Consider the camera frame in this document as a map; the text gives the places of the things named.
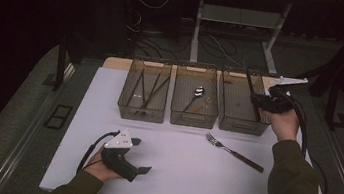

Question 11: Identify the wooden-handled metal fork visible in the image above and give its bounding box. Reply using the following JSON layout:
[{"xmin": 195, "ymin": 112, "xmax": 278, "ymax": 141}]
[{"xmin": 201, "ymin": 132, "xmax": 269, "ymax": 174}]

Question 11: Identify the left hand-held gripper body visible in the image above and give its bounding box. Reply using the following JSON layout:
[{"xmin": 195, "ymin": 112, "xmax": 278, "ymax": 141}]
[{"xmin": 97, "ymin": 125, "xmax": 144, "ymax": 184}]

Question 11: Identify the metal spoon with black handle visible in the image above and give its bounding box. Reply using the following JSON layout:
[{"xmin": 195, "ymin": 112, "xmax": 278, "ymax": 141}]
[{"xmin": 182, "ymin": 83, "xmax": 205, "ymax": 115}]

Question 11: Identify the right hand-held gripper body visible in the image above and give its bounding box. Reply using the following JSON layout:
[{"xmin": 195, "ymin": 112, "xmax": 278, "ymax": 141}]
[{"xmin": 262, "ymin": 72, "xmax": 310, "ymax": 118}]

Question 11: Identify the person's left hand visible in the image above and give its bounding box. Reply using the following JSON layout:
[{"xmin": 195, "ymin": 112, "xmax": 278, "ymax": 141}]
[{"xmin": 82, "ymin": 148, "xmax": 125, "ymax": 185}]

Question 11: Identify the translucent grey plastic bin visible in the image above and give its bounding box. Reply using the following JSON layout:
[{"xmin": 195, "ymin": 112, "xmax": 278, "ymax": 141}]
[
  {"xmin": 168, "ymin": 59, "xmax": 225, "ymax": 131},
  {"xmin": 115, "ymin": 53, "xmax": 174, "ymax": 125}
]

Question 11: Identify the black chopstick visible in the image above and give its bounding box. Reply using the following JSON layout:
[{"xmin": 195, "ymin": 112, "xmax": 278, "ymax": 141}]
[
  {"xmin": 137, "ymin": 71, "xmax": 151, "ymax": 107},
  {"xmin": 141, "ymin": 71, "xmax": 163, "ymax": 113}
]

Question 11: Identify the white desk with metal frame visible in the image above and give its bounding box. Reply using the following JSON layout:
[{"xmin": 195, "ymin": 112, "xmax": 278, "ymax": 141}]
[{"xmin": 176, "ymin": 0, "xmax": 343, "ymax": 85}]

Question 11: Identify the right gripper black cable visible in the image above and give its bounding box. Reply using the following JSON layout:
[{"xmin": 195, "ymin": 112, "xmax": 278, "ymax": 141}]
[{"xmin": 267, "ymin": 88, "xmax": 341, "ymax": 194}]

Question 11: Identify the black floor cable bundle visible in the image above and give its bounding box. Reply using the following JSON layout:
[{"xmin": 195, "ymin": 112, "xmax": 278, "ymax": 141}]
[{"xmin": 131, "ymin": 23, "xmax": 246, "ymax": 70}]

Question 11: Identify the mesh bin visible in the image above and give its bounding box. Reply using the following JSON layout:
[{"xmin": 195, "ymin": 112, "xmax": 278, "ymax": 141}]
[{"xmin": 214, "ymin": 65, "xmax": 279, "ymax": 138}]

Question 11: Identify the person's right hand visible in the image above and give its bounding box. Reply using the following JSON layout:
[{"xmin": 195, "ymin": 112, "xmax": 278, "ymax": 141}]
[{"xmin": 256, "ymin": 103, "xmax": 304, "ymax": 145}]

